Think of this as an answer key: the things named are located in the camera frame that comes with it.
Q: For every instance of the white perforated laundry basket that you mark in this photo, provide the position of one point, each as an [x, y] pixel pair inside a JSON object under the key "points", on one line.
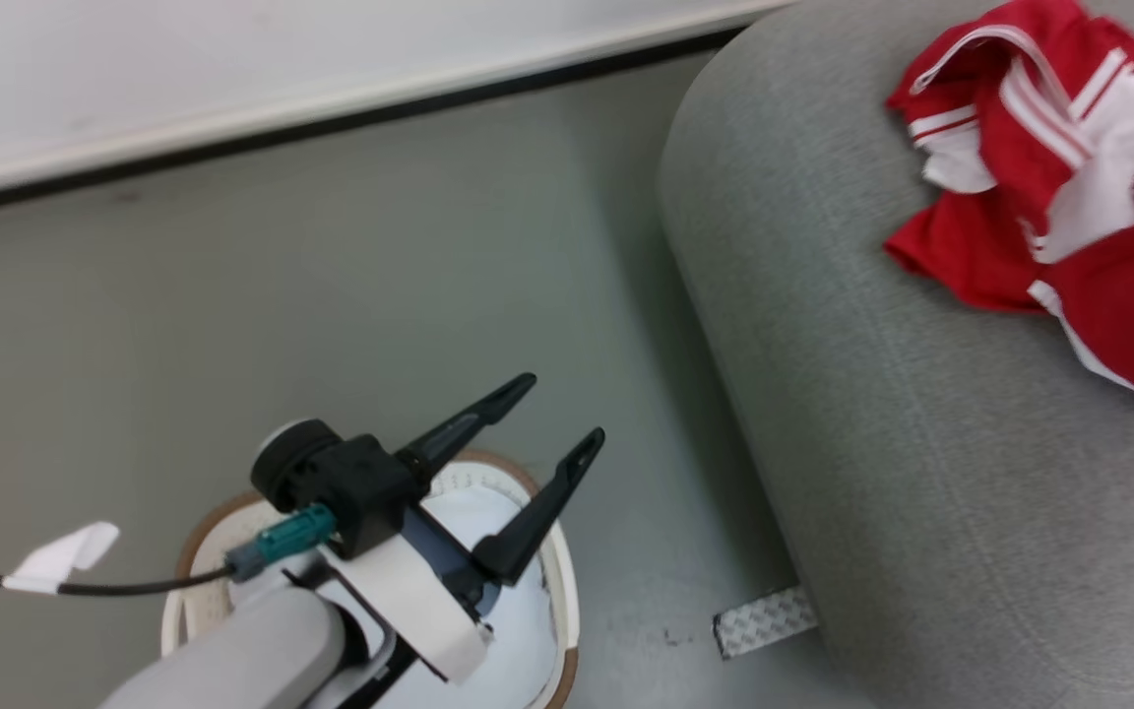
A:
{"points": [[528, 630]]}

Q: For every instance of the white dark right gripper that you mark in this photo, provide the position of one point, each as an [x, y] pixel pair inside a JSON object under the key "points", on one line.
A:
{"points": [[409, 591]]}

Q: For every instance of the dark baseboard strip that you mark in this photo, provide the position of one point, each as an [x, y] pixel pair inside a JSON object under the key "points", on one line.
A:
{"points": [[331, 124]]}

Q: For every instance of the grey patterned floor tape strip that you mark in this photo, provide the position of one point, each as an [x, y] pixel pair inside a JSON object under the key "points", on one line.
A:
{"points": [[764, 622]]}

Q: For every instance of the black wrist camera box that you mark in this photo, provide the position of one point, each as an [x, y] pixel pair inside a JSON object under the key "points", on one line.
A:
{"points": [[350, 483]]}

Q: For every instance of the red white sports shirt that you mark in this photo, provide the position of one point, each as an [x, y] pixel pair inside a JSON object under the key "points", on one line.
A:
{"points": [[980, 246]]}

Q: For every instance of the grey fabric sofa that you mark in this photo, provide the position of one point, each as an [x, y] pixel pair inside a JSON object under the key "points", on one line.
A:
{"points": [[921, 443]]}

